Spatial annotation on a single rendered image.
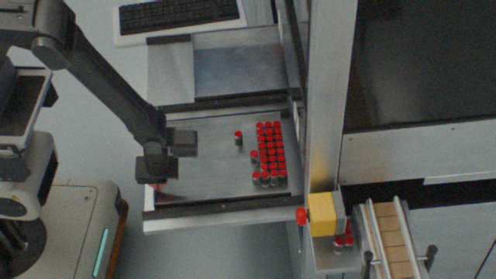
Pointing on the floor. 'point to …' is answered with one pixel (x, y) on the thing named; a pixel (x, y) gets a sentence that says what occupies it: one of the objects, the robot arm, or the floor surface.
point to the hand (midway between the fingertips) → (158, 187)
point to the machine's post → (325, 102)
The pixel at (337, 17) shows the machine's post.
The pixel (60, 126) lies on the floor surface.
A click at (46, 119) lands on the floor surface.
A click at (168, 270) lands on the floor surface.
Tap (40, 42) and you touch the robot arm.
